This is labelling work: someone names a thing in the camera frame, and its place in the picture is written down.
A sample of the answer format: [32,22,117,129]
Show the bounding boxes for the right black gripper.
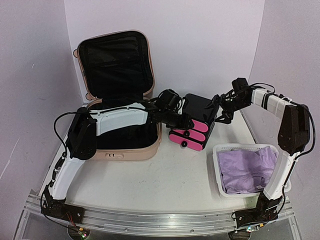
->
[204,95,251,125]

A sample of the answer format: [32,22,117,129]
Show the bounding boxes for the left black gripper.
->
[162,109,195,131]

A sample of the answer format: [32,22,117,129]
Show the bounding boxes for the black pink drawer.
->
[169,134,204,152]

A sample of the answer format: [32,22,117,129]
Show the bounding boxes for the white perforated plastic basket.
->
[212,143,296,200]

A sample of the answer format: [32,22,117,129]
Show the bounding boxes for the purple garment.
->
[217,146,278,195]

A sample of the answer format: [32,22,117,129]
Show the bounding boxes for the pink hard-shell suitcase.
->
[73,30,162,161]

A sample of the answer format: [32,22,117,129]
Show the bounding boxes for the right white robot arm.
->
[206,78,316,227]

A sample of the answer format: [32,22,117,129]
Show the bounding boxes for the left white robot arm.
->
[40,89,194,219]

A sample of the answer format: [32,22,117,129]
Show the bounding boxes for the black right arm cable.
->
[247,83,315,161]

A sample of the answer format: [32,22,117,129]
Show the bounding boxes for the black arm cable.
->
[53,111,86,151]
[247,83,315,161]

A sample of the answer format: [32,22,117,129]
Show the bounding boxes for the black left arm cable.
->
[53,111,86,151]

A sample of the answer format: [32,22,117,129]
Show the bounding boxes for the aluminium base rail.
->
[22,194,293,233]

